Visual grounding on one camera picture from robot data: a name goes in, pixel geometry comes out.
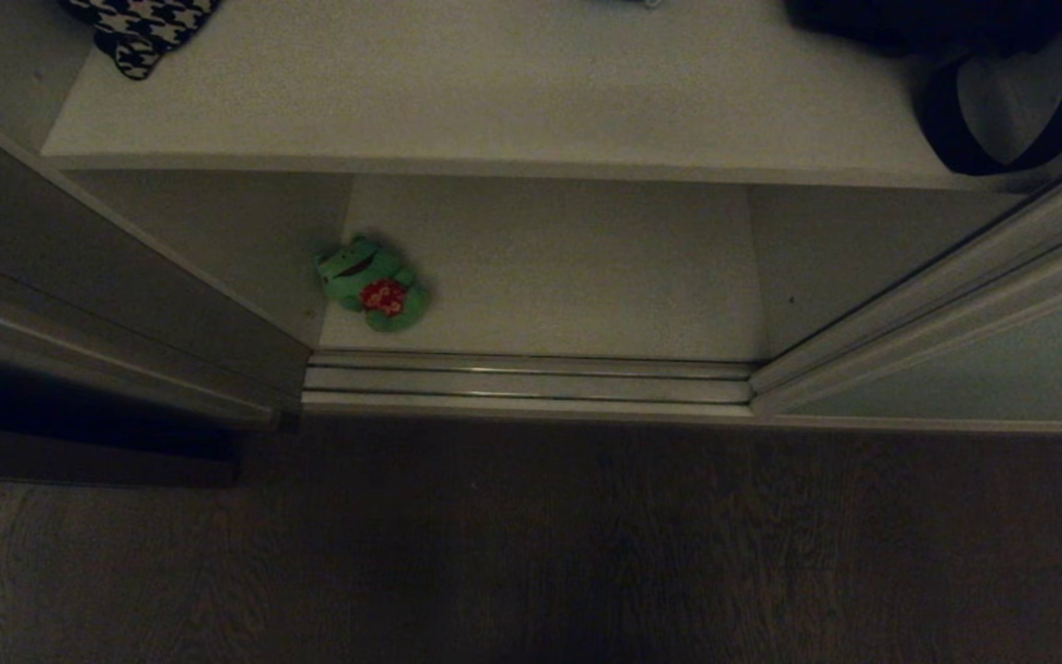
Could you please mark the white wardrobe shelf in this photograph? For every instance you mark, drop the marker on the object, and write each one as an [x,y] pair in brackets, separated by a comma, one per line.
[513,101]

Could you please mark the metal sliding door track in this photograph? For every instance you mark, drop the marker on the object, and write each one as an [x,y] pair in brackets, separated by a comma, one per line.
[527,385]

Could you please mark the green frog plush toy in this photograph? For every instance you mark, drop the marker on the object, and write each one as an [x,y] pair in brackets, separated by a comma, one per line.
[371,284]

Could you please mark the houndstooth black white cloth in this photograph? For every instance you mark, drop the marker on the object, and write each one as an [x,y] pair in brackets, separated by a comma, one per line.
[138,28]

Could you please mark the left sliding wardrobe door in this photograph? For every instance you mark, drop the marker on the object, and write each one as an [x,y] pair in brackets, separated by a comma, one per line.
[98,277]

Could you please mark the sliding wardrobe door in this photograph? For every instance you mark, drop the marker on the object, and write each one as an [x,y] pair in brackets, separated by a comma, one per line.
[98,277]
[973,332]

